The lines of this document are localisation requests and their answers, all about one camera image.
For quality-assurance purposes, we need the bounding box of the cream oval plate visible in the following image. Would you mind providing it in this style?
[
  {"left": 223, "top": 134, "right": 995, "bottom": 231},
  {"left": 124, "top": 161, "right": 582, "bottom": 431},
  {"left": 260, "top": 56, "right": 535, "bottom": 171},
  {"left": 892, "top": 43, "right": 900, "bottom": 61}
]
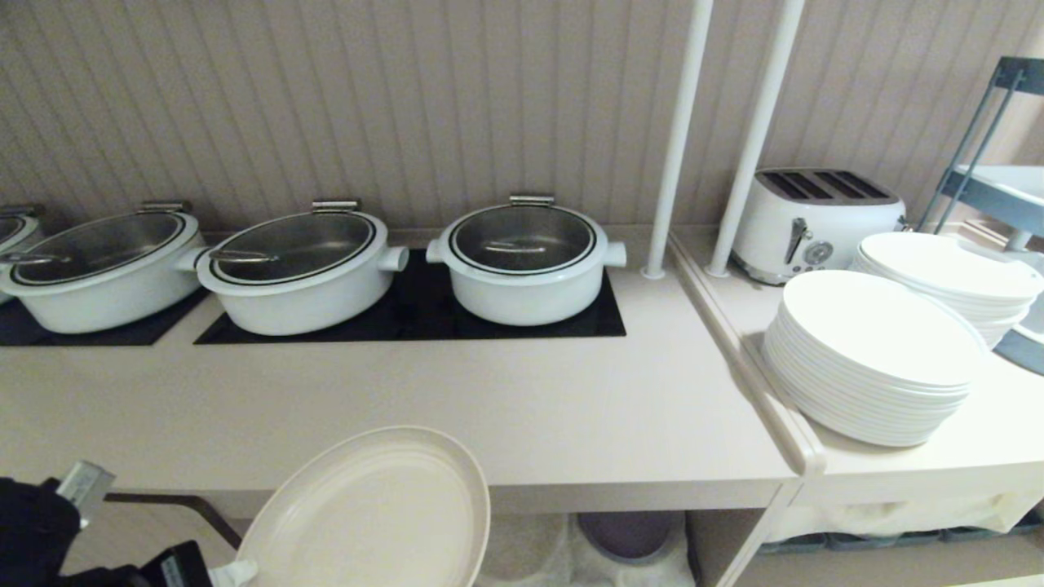
[{"left": 235, "top": 425, "right": 492, "bottom": 587}]

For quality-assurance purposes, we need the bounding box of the black curved bar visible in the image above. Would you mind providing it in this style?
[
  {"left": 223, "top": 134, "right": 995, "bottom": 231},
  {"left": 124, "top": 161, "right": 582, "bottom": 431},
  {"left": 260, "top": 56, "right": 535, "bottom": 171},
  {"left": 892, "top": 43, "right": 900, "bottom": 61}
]
[{"left": 104, "top": 491, "right": 246, "bottom": 550}]

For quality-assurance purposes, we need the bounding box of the glass oval pot lid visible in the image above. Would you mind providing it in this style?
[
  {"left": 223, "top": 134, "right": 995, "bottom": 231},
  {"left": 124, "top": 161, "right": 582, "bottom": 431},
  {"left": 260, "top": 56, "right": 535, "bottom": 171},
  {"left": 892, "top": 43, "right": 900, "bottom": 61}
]
[
  {"left": 207, "top": 200, "right": 378, "bottom": 286},
  {"left": 0, "top": 201, "right": 190, "bottom": 288}
]

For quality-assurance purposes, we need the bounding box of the grey round bowl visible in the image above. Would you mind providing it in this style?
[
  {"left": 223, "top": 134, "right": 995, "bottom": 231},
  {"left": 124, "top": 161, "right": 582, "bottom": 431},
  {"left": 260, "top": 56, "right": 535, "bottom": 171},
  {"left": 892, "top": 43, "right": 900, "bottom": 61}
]
[{"left": 577, "top": 511, "right": 679, "bottom": 565}]

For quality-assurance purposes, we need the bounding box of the stack of white plates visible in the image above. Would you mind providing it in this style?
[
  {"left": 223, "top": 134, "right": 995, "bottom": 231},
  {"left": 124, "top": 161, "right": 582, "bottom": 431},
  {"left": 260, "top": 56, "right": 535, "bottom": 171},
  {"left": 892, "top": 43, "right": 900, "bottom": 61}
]
[
  {"left": 848, "top": 232, "right": 1044, "bottom": 350},
  {"left": 762, "top": 269, "right": 989, "bottom": 448}
]

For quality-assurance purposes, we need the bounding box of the white toaster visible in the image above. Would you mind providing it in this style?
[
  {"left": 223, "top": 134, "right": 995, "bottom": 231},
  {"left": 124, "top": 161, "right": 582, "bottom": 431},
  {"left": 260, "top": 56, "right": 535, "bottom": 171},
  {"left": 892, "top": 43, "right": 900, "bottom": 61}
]
[{"left": 731, "top": 167, "right": 909, "bottom": 286}]

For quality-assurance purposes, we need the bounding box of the black induction hob panel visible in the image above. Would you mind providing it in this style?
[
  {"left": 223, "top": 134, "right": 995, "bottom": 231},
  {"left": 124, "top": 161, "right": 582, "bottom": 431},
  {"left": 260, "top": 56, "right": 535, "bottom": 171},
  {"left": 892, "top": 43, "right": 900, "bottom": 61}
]
[
  {"left": 193, "top": 249, "right": 628, "bottom": 346},
  {"left": 0, "top": 287, "right": 210, "bottom": 347}
]

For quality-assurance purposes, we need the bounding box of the white plastic bag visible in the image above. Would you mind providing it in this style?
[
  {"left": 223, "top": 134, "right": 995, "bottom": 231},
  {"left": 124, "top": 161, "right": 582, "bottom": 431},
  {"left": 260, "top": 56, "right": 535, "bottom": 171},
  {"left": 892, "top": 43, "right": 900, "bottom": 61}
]
[{"left": 771, "top": 489, "right": 1022, "bottom": 543}]

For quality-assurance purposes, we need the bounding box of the white pole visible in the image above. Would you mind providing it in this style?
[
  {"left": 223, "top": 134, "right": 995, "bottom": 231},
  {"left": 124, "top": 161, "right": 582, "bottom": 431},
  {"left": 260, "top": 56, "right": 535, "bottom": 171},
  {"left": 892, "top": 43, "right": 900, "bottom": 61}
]
[
  {"left": 706, "top": 0, "right": 807, "bottom": 278},
  {"left": 641, "top": 0, "right": 715, "bottom": 280}
]

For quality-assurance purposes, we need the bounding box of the blue-grey shelf cart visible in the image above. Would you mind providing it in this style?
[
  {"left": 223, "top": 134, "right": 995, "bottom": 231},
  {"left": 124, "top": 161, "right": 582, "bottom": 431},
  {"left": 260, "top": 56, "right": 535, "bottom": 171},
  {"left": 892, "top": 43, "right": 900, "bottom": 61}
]
[{"left": 917, "top": 55, "right": 1044, "bottom": 377}]

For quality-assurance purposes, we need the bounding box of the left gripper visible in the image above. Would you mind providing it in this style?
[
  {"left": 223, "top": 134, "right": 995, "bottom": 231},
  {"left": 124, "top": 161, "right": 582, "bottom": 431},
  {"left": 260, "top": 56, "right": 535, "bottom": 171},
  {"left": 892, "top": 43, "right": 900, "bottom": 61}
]
[{"left": 139, "top": 541, "right": 260, "bottom": 587}]

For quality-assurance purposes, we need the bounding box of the white oval pot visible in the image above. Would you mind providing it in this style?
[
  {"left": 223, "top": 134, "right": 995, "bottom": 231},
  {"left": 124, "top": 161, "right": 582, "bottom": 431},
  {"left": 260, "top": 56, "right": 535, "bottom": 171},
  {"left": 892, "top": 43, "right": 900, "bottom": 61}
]
[
  {"left": 0, "top": 201, "right": 211, "bottom": 335},
  {"left": 196, "top": 200, "right": 409, "bottom": 338}
]

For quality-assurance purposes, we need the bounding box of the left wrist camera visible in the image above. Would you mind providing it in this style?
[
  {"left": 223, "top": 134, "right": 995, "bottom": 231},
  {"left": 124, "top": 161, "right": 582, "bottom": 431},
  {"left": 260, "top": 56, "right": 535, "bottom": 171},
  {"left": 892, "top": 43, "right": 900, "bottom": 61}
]
[{"left": 55, "top": 461, "right": 116, "bottom": 529}]

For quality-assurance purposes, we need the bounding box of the glass round pot lid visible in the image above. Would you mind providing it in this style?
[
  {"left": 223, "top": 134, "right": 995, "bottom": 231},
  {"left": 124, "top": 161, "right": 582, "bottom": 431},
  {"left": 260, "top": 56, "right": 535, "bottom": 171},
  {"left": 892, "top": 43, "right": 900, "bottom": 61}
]
[{"left": 448, "top": 193, "right": 598, "bottom": 276}]

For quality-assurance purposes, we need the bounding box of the dark storage bin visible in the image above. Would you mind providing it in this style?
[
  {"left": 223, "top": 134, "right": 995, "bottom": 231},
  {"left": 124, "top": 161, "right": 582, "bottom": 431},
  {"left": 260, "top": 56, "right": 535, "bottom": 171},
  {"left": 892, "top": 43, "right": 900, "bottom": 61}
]
[{"left": 757, "top": 507, "right": 1044, "bottom": 557}]

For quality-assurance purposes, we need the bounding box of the white round pot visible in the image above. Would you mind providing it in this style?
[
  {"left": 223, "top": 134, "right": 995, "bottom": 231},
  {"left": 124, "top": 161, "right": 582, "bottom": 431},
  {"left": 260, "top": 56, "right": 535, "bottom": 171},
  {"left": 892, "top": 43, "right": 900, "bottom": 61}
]
[{"left": 425, "top": 193, "right": 628, "bottom": 328}]

